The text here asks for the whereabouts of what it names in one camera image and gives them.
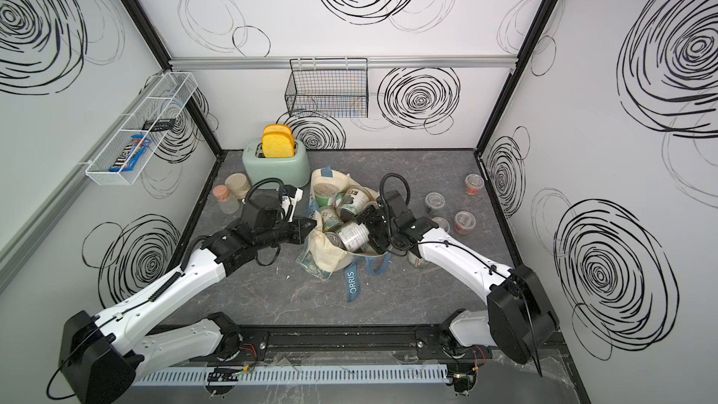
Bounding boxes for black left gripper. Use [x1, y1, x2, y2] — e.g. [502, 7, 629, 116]
[257, 215, 319, 252]

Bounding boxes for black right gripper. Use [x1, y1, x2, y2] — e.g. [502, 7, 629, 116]
[352, 203, 399, 252]

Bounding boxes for cream canvas bag blue handles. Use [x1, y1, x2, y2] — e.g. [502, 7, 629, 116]
[297, 166, 392, 302]

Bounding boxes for large radish label seed jar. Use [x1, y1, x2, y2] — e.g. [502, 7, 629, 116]
[407, 252, 428, 269]

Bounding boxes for yellow strip lid seed jar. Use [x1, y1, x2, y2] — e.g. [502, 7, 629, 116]
[424, 192, 446, 216]

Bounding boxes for clear lid red seed jar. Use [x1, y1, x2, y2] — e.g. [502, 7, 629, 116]
[432, 216, 451, 234]

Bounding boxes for red bee label seed jar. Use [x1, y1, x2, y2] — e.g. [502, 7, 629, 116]
[465, 173, 484, 196]

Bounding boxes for silver label jar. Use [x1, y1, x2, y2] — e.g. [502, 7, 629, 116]
[337, 222, 369, 253]

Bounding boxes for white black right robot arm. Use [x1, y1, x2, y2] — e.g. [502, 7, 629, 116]
[355, 173, 560, 375]

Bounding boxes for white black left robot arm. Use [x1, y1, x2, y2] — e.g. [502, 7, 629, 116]
[55, 178, 317, 403]

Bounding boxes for mint green toaster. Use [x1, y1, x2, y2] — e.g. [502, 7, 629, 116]
[242, 140, 310, 188]

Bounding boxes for pink lid small jar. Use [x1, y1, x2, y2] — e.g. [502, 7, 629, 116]
[212, 184, 240, 215]

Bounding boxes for beige lid jar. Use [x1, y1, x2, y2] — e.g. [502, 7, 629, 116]
[224, 173, 252, 200]

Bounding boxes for yellow toast slice front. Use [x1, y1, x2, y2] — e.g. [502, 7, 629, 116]
[262, 132, 295, 159]

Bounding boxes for yellow toast slice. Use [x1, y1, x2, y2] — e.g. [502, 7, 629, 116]
[262, 132, 295, 159]
[264, 125, 293, 137]

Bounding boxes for yellow toast slice back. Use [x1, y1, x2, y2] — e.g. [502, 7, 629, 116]
[264, 125, 293, 137]

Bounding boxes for black small box on shelf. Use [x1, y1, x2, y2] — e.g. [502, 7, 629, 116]
[142, 118, 177, 132]

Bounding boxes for blue candy packet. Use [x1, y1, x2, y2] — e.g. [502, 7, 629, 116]
[108, 135, 151, 173]

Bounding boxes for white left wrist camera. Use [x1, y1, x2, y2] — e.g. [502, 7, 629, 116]
[280, 184, 304, 222]

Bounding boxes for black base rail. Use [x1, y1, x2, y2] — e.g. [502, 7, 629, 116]
[150, 322, 568, 366]

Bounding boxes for black wire wall basket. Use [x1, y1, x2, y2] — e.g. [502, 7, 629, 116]
[284, 67, 369, 118]

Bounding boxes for grey wall rail back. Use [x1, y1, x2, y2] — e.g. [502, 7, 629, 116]
[169, 54, 518, 71]

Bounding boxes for grey wall rail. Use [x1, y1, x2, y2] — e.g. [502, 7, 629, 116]
[169, 54, 518, 71]
[1, 70, 169, 293]

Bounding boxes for white slotted cable duct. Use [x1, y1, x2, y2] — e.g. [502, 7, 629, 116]
[135, 364, 450, 386]

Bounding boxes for white wire wall shelf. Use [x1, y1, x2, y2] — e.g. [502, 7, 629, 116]
[85, 71, 197, 186]

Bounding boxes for grey wall rail left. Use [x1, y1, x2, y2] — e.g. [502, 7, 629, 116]
[1, 70, 169, 293]

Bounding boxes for black corner frame post right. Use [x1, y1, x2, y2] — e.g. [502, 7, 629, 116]
[475, 0, 559, 156]

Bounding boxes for black corner frame post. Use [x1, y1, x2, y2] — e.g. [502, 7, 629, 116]
[121, 0, 224, 158]
[475, 0, 559, 156]

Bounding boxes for black corner frame post left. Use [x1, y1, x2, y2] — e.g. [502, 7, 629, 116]
[121, 0, 224, 158]

